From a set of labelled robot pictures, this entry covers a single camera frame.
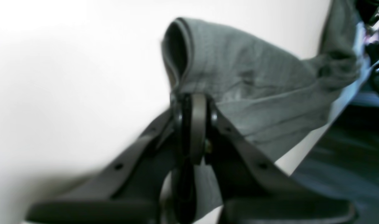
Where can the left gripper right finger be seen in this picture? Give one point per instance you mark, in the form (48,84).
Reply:
(253,189)

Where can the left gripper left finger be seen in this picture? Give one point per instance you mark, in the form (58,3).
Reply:
(128,190)

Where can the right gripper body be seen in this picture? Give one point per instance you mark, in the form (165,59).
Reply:
(369,13)

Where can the dark grey T-shirt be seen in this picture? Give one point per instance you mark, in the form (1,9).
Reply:
(273,98)

